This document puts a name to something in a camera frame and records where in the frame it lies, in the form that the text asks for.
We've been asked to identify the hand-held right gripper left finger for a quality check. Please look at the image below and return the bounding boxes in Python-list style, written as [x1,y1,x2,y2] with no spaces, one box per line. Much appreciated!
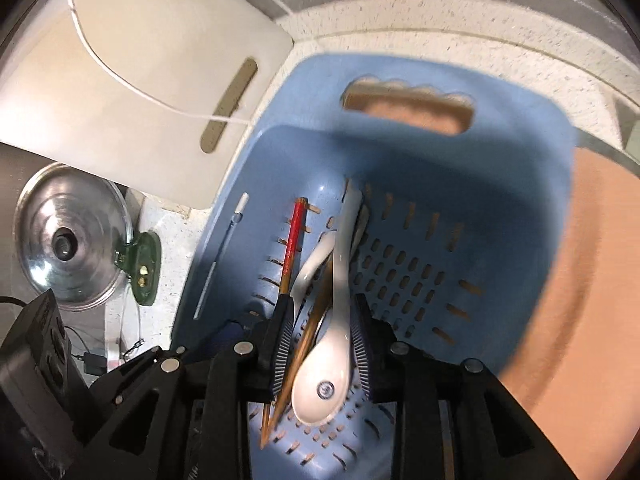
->
[60,296,296,480]

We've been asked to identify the steel pot lid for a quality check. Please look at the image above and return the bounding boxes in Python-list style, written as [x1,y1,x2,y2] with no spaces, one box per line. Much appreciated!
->
[14,162,133,313]

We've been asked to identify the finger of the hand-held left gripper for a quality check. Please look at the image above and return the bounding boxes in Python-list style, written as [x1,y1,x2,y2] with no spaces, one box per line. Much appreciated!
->
[89,346,188,412]

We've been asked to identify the white cable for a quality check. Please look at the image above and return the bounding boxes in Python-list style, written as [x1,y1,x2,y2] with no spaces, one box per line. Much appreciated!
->
[65,0,296,127]

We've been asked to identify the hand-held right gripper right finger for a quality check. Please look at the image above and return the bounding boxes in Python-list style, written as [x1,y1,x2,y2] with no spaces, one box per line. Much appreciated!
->
[351,296,581,480]

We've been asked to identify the green lid holder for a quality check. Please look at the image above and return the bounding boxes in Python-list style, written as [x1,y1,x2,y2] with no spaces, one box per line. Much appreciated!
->
[114,232,162,307]

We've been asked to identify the white ceramic spoon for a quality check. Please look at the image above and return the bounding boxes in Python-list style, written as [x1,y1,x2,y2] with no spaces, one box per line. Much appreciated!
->
[291,231,338,312]
[290,179,363,428]

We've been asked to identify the blue plastic basket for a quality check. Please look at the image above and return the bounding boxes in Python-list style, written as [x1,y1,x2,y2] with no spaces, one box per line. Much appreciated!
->
[170,52,576,480]

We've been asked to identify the peach table mat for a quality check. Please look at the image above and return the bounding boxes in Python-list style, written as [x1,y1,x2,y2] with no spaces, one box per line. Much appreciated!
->
[345,87,640,480]

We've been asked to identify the white cutting board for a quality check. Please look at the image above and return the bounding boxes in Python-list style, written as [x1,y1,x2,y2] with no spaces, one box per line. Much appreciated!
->
[0,0,296,211]

